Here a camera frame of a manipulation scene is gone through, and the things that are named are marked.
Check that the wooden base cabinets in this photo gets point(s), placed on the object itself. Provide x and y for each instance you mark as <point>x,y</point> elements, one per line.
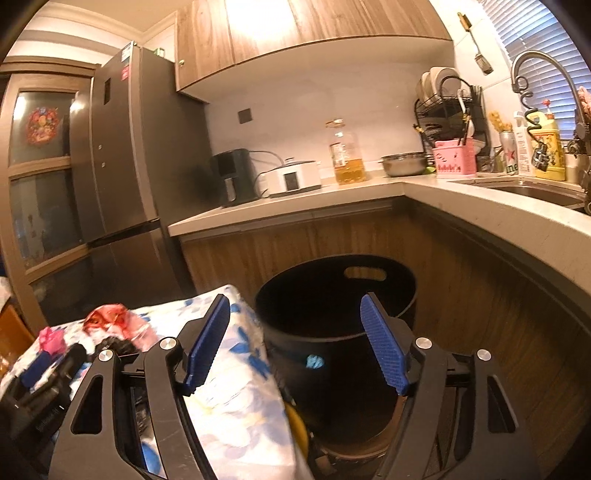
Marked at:
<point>485,300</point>

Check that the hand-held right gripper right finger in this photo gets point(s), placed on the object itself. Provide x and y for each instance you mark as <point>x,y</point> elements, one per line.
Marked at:
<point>385,346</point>

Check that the dark steel refrigerator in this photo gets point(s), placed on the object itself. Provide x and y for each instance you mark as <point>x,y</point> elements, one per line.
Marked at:
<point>134,161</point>

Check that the white plastic bottle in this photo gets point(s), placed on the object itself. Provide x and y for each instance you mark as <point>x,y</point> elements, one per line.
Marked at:
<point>524,147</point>

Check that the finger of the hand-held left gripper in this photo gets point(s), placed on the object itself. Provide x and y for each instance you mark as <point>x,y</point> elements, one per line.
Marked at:
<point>34,370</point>
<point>69,360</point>

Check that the yellow detergent bottle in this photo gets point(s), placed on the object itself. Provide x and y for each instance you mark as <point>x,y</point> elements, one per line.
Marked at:
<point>551,152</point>

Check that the black dish rack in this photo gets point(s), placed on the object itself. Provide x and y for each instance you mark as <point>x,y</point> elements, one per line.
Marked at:
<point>434,124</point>

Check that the wooden wall cabinet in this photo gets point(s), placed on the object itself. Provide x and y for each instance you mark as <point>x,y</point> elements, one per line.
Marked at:
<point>300,23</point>

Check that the steel kitchen faucet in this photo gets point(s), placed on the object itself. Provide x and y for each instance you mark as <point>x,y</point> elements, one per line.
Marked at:
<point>535,55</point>

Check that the cooking oil bottle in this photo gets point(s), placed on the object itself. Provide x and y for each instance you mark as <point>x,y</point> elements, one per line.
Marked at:
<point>347,161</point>

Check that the red and white plastic bag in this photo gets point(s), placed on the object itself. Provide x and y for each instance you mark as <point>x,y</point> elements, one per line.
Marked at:
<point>111,318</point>

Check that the blue plastic scrap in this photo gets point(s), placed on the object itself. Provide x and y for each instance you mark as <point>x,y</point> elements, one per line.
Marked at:
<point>315,361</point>

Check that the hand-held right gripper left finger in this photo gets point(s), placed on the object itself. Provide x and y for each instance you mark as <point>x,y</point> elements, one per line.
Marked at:
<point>207,346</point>

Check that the pink plastic bag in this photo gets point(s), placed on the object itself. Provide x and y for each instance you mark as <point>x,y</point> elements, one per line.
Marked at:
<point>51,339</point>

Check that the pink utensil holder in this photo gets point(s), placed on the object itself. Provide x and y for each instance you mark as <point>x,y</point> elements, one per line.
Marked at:
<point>455,161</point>

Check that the red door decoration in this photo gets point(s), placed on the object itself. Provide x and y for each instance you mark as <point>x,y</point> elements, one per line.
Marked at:
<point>44,125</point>

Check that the silver drink can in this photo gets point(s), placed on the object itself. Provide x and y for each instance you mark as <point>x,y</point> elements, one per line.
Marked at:
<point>509,157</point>

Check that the white plate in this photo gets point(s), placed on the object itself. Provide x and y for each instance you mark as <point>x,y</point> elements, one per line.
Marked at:
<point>443,76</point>

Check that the white rice cooker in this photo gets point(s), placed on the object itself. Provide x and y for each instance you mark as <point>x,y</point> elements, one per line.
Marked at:
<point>291,180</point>

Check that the steel bowl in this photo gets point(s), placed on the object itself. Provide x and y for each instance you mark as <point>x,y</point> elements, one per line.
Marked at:
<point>404,165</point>

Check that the hanging metal spatula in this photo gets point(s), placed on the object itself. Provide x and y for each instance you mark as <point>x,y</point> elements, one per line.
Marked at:
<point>484,62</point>

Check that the black air fryer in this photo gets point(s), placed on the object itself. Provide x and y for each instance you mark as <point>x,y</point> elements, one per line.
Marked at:
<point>233,177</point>

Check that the pink dish cloth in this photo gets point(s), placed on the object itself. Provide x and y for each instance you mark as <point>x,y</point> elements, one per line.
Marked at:
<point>584,101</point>

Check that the dark wall outlet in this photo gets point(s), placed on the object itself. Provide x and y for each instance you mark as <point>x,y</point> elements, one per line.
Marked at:
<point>245,116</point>

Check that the wooden glass door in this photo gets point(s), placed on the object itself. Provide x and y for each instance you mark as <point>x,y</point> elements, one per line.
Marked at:
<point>46,166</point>

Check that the white window blinds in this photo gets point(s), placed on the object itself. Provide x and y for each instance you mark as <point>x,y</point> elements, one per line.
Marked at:
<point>545,37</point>

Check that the wooden chair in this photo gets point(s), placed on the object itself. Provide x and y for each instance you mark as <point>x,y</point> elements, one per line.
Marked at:
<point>11,334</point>

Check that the black trash bin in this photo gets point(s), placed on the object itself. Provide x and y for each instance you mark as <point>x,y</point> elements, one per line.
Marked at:
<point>332,323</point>

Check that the blue floral tablecloth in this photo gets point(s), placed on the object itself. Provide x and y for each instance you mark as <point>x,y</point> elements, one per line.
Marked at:
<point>231,415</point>

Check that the steel kitchen sink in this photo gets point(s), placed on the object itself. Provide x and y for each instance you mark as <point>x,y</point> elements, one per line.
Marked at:
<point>531,191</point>

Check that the black plastic bag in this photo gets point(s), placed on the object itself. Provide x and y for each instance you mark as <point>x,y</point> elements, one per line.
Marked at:
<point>113,345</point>

